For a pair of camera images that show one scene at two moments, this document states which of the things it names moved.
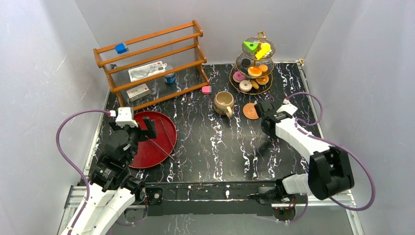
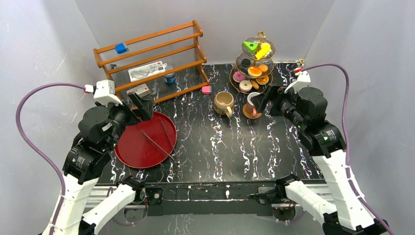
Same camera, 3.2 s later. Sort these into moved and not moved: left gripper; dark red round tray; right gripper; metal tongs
Moved: right gripper; left gripper
Not moved: dark red round tray; metal tongs
